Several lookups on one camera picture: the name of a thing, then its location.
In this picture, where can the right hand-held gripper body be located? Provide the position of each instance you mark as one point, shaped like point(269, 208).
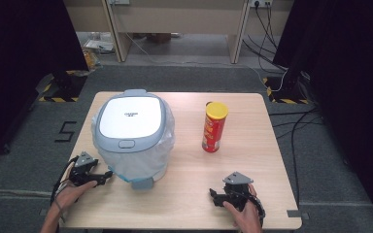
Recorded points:
point(238, 191)

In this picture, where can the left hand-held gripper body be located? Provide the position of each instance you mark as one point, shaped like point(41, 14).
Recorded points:
point(83, 163)

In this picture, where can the grey white lidded trash can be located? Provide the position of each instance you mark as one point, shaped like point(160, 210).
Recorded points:
point(129, 118)

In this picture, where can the red chip can yellow lid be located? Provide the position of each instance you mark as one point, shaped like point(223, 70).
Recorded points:
point(213, 129)

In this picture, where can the person's right hand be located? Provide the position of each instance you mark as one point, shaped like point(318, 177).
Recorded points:
point(247, 216)

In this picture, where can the person's left hand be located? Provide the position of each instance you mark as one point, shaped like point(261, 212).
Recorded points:
point(71, 194)

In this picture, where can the grey tape piece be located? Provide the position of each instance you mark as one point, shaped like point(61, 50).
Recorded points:
point(296, 214)

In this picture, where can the stand base with hazard stripes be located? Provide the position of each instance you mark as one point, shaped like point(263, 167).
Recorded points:
point(64, 87)
point(286, 93)

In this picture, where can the yellow packet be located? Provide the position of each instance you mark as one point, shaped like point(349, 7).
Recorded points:
point(91, 59)

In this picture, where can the black curtain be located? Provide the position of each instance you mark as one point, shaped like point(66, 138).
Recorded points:
point(22, 64)
point(346, 81)

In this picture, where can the papers and clutter pile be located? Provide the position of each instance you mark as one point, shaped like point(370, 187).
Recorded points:
point(98, 45)

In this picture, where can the white wall socket with plugs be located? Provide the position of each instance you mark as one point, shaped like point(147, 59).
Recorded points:
point(260, 2)

